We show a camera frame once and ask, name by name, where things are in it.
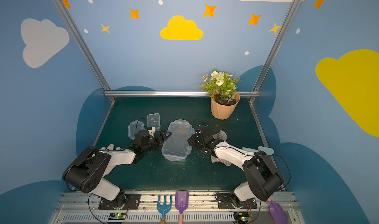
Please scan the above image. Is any right controller board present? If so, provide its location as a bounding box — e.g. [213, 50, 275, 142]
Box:
[233, 212, 250, 224]

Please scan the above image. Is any controller board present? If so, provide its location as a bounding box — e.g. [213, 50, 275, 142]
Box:
[233, 212, 250, 224]
[108, 213, 126, 221]

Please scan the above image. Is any small clear lunch box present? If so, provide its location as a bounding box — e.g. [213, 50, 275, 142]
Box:
[147, 113, 161, 131]

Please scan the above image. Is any mint green small trowel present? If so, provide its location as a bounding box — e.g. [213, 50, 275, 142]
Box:
[242, 146, 274, 155]

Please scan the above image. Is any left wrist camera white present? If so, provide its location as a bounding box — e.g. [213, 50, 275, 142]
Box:
[147, 127, 156, 136]

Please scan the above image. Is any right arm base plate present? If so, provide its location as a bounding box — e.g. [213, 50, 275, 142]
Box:
[215, 192, 258, 209]

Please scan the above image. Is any aluminium frame rail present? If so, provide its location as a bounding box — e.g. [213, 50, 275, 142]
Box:
[104, 90, 260, 98]

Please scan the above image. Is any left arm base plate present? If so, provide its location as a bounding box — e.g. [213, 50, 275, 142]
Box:
[98, 193, 141, 210]

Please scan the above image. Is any grey striped cloth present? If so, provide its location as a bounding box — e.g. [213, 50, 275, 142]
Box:
[211, 130, 231, 167]

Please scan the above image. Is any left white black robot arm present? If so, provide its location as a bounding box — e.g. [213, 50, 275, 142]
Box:
[62, 127, 172, 206]

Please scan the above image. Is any teal garden rake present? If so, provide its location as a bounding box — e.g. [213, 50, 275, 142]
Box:
[157, 195, 172, 224]

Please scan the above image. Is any white work glove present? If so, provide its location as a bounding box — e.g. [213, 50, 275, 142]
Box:
[101, 144, 121, 177]

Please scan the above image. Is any purple garden shovel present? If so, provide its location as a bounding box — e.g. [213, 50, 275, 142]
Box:
[175, 191, 189, 224]

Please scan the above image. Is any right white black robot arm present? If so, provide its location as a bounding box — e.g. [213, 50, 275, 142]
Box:
[188, 124, 284, 205]

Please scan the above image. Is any green artificial plant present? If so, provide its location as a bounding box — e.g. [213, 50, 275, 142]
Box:
[199, 71, 241, 106]

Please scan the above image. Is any small lunch box lid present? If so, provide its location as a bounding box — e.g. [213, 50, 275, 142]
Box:
[128, 120, 145, 140]

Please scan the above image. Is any left controller board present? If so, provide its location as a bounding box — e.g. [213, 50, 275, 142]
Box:
[108, 213, 126, 221]

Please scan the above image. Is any purple scoop pink handle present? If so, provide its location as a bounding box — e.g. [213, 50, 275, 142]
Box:
[268, 198, 288, 224]

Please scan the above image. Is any large lunch box lid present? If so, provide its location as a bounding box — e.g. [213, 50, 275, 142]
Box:
[161, 119, 195, 162]

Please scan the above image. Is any terracotta flower pot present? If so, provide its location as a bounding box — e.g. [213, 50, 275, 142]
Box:
[210, 92, 240, 120]

